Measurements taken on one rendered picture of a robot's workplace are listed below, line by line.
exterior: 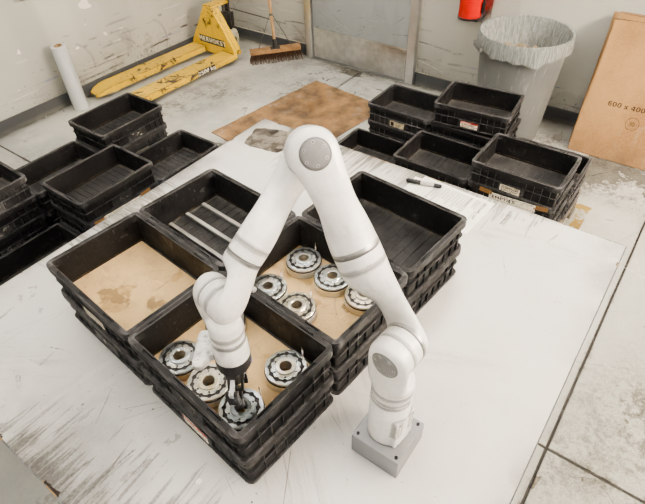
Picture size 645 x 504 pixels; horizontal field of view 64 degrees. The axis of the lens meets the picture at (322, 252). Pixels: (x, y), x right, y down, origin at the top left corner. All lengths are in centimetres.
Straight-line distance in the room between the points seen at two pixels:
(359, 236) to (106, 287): 90
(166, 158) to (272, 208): 209
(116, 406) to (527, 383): 108
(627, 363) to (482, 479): 139
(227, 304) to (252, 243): 12
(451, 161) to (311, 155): 199
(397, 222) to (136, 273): 81
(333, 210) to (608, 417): 174
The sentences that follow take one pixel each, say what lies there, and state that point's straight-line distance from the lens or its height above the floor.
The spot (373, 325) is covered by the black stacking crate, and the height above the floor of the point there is 85.
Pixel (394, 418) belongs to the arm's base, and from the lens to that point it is 116.
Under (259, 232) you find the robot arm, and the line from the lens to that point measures 91.
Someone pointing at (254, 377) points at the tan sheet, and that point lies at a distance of 129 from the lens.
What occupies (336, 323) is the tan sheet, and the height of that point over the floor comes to 83.
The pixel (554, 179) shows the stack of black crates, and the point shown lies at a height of 49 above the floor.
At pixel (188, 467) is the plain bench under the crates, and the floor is 70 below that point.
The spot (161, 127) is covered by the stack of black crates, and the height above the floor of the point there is 48.
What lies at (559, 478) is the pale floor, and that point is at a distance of 221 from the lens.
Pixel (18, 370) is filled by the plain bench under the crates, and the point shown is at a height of 70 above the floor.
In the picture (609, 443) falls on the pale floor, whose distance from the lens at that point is 235.
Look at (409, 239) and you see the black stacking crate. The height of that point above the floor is 83.
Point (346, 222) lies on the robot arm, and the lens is 90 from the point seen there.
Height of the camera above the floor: 189
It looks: 43 degrees down
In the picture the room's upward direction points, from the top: 3 degrees counter-clockwise
